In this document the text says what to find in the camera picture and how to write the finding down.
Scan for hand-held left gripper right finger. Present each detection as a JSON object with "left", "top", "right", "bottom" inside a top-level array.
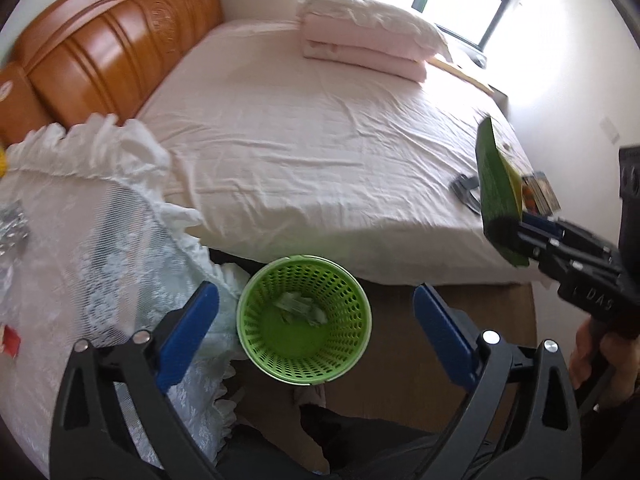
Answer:
[{"left": 412, "top": 283, "right": 583, "bottom": 480}]

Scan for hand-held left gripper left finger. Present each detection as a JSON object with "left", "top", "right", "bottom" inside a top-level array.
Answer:
[{"left": 49, "top": 281, "right": 236, "bottom": 480}]

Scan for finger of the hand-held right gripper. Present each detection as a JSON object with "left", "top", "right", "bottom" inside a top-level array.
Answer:
[
  {"left": 520, "top": 211, "right": 615, "bottom": 257},
  {"left": 515, "top": 227, "right": 557, "bottom": 273}
]

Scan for green packet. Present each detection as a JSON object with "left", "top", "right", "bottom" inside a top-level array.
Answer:
[{"left": 475, "top": 116, "right": 532, "bottom": 267}]

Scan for green plastic mesh basket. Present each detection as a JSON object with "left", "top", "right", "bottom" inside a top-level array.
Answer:
[{"left": 236, "top": 255, "right": 373, "bottom": 386}]

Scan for person's right hand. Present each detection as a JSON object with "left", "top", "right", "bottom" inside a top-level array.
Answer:
[{"left": 570, "top": 317, "right": 640, "bottom": 411}]

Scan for colourful card packet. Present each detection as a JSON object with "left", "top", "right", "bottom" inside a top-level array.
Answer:
[{"left": 520, "top": 172, "right": 561, "bottom": 213}]

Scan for black curved item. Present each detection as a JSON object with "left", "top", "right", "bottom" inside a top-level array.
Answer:
[{"left": 451, "top": 174, "right": 483, "bottom": 211}]

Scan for crumpled white paper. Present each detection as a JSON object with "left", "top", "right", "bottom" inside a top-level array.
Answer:
[{"left": 274, "top": 294, "right": 328, "bottom": 328}]

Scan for white lace tablecloth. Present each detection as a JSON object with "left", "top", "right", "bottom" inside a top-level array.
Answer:
[{"left": 0, "top": 112, "right": 251, "bottom": 471}]

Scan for white shoe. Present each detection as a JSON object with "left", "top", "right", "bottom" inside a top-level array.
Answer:
[{"left": 292, "top": 385, "right": 327, "bottom": 408}]

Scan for person's dark trousered legs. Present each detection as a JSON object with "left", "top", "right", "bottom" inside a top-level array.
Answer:
[{"left": 220, "top": 402, "right": 481, "bottom": 480}]

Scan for light wooden ledge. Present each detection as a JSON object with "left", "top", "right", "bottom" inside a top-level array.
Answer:
[{"left": 430, "top": 57, "right": 508, "bottom": 96}]

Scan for small red packet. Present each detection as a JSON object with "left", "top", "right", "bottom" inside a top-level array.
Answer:
[{"left": 0, "top": 325, "right": 22, "bottom": 358}]

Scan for bed with pink sheet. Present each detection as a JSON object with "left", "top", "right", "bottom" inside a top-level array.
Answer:
[{"left": 135, "top": 20, "right": 538, "bottom": 286}]

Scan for folded pink quilt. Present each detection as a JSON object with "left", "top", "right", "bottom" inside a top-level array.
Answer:
[{"left": 299, "top": 12, "right": 428, "bottom": 82}]

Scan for wooden headboard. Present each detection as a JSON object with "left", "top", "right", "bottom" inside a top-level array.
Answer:
[{"left": 0, "top": 0, "right": 224, "bottom": 148}]

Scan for white wall switch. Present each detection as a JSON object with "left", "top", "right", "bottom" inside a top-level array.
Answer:
[{"left": 600, "top": 116, "right": 623, "bottom": 145}]

